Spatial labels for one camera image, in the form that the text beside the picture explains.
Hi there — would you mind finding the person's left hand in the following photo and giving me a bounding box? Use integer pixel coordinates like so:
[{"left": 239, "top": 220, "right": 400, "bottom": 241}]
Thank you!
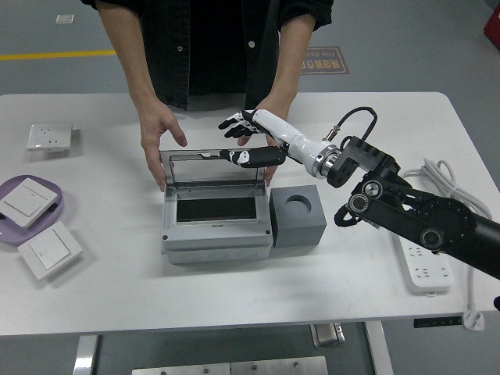
[{"left": 237, "top": 97, "right": 295, "bottom": 188}]

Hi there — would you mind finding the black table control panel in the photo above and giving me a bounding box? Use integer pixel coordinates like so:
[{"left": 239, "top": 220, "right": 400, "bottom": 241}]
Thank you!
[{"left": 413, "top": 316, "right": 464, "bottom": 328}]

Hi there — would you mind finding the white power strip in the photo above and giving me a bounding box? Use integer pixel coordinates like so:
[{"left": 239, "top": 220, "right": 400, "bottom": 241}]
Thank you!
[{"left": 392, "top": 234, "right": 456, "bottom": 295}]

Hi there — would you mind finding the metal base plate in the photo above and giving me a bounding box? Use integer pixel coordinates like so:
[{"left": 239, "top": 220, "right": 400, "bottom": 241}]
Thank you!
[{"left": 131, "top": 355, "right": 329, "bottom": 375}]

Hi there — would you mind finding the white wall socket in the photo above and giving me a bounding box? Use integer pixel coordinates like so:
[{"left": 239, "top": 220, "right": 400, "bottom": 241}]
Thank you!
[{"left": 26, "top": 123, "right": 74, "bottom": 152}]

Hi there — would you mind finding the grey table bracket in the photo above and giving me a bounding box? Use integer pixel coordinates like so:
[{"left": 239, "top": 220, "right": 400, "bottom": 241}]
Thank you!
[{"left": 310, "top": 323, "right": 347, "bottom": 348}]

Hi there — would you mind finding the white table leg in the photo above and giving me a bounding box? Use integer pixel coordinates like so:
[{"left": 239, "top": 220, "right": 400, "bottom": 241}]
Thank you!
[{"left": 362, "top": 320, "right": 395, "bottom": 375}]

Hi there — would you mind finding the white wall switch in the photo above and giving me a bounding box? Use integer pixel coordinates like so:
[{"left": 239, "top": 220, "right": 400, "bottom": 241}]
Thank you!
[
  {"left": 0, "top": 176, "right": 58, "bottom": 228},
  {"left": 17, "top": 221, "right": 84, "bottom": 280}
]

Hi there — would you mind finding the white power cord with plug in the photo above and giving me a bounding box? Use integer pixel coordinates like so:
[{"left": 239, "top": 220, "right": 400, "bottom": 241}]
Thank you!
[{"left": 402, "top": 158, "right": 493, "bottom": 332}]

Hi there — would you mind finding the purple tray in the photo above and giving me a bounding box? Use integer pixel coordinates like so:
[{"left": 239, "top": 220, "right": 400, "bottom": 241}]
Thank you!
[{"left": 0, "top": 174, "right": 64, "bottom": 246}]

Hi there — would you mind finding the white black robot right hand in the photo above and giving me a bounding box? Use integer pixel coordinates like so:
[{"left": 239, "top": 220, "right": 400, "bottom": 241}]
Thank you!
[{"left": 217, "top": 109, "right": 328, "bottom": 171}]

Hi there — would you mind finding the grey cube with round hole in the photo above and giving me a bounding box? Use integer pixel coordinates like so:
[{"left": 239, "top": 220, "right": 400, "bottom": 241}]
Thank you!
[{"left": 269, "top": 186, "right": 327, "bottom": 248}]

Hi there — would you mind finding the grey electrical box clear lid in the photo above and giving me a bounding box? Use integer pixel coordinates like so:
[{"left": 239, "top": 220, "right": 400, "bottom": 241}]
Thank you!
[{"left": 159, "top": 146, "right": 273, "bottom": 266}]

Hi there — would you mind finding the red object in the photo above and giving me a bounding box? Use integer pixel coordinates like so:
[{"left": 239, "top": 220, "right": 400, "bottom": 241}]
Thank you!
[{"left": 483, "top": 7, "right": 500, "bottom": 40}]

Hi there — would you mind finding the person's right hand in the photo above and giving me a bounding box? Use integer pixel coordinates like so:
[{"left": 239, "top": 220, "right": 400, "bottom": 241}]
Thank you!
[{"left": 136, "top": 99, "right": 188, "bottom": 192}]

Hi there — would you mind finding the person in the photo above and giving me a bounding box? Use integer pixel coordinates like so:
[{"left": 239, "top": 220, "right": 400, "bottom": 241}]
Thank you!
[{"left": 80, "top": 0, "right": 335, "bottom": 112}]

